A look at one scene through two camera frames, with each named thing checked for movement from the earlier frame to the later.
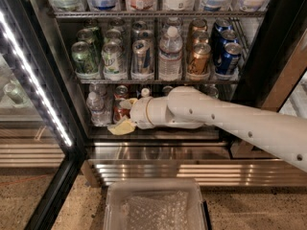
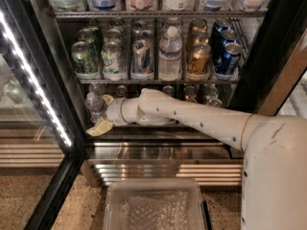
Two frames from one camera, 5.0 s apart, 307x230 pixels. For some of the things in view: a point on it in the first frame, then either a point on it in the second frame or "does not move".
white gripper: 138,113 -> 113,111
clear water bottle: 100,117 does not move
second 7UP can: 112,35 does not move
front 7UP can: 113,59 does not move
